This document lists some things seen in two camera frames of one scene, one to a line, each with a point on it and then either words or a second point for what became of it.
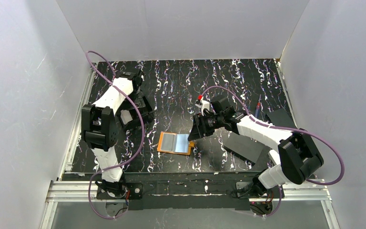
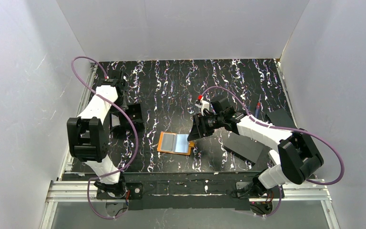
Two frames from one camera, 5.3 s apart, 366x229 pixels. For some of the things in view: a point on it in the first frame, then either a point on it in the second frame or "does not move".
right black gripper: x=204 y=123 does not move
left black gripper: x=141 y=107 -> x=134 y=113
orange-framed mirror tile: x=175 y=142 does not move
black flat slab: x=247 y=149 does not move
